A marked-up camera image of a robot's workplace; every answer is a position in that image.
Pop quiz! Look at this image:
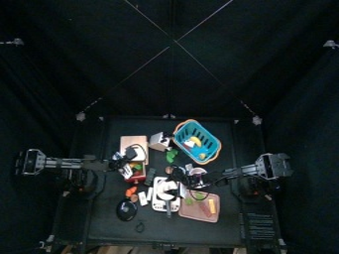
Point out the orange toy carrot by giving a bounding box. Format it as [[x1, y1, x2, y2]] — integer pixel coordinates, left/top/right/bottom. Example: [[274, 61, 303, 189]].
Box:
[[124, 186, 139, 198]]

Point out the red box of toy food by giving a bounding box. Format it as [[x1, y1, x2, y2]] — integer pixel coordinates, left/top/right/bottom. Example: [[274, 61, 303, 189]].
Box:
[[123, 161, 148, 185]]

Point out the pink and white toy cup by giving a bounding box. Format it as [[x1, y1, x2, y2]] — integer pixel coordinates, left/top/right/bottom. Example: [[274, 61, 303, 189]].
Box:
[[188, 167, 210, 178]]

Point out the green toy vegetable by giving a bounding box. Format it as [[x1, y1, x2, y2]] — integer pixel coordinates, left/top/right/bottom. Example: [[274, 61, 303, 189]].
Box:
[[164, 148, 180, 165]]

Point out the small black flat block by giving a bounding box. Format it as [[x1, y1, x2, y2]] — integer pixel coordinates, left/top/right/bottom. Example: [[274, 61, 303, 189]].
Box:
[[143, 168, 157, 187]]

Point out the light wooden board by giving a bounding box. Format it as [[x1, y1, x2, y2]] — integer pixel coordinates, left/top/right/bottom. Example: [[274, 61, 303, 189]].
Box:
[[119, 135, 149, 166]]

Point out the white toy stove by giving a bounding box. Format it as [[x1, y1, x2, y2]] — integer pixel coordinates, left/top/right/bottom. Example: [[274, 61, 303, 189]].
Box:
[[151, 176, 183, 213]]

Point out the white toy block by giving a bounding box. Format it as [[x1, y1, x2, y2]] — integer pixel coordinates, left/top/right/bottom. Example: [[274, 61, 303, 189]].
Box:
[[136, 187, 153, 207]]

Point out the red-brown toy sausage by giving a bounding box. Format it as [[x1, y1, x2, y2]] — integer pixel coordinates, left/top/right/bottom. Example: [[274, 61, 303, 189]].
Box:
[[198, 201, 212, 218]]

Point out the pink cutting board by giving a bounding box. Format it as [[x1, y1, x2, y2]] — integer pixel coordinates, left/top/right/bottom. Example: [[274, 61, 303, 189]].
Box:
[[177, 190, 222, 224]]

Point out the yellow toy banana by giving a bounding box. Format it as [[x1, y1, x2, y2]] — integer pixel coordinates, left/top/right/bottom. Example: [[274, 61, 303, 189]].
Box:
[[188, 135, 204, 149]]

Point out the teal basket with orange rim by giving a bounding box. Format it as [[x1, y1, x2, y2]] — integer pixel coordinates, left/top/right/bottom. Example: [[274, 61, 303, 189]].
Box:
[[172, 118, 224, 166]]

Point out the small wooden box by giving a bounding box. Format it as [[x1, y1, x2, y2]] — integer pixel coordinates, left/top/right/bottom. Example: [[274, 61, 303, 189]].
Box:
[[148, 131, 172, 152]]

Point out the black round pan lid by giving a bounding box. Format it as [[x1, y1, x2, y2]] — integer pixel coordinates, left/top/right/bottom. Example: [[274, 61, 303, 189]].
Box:
[[115, 199, 139, 222]]

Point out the white printed label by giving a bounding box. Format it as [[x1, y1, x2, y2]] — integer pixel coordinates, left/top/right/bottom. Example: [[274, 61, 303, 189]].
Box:
[[246, 212, 275, 243]]

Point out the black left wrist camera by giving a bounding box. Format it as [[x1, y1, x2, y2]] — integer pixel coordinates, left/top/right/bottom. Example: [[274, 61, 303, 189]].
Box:
[[123, 146, 139, 161]]

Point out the white toy pot with handle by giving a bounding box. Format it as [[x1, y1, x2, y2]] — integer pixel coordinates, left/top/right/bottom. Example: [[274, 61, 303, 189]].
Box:
[[156, 181, 179, 218]]

